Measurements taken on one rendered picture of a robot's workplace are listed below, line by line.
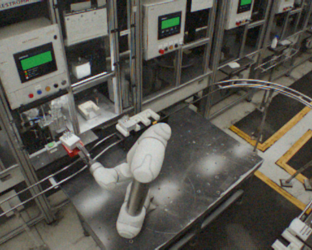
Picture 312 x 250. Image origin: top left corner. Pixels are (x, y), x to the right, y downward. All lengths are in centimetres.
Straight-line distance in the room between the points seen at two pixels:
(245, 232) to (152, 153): 178
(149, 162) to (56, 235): 177
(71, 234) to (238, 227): 160
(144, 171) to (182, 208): 89
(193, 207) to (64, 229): 133
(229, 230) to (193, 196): 80
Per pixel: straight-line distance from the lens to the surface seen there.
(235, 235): 282
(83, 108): 244
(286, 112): 444
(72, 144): 207
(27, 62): 180
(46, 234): 288
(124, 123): 231
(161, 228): 199
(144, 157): 125
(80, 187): 222
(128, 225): 174
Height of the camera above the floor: 243
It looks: 42 degrees down
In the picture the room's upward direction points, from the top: 2 degrees clockwise
